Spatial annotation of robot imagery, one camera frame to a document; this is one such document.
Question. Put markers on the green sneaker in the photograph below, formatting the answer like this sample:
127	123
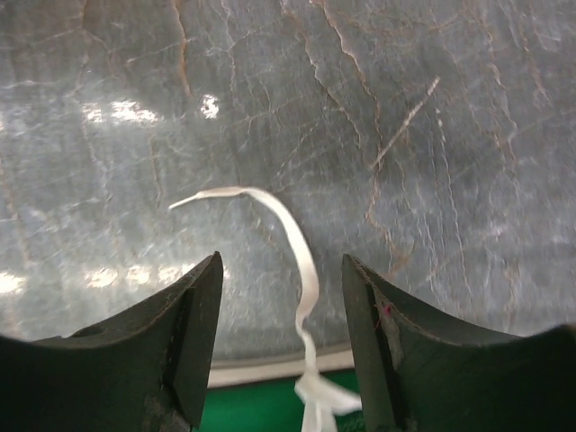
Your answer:
254	395

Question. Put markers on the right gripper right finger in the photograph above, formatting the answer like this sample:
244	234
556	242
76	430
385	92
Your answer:
421	369

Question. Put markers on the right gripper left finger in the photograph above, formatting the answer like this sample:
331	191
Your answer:
144	369

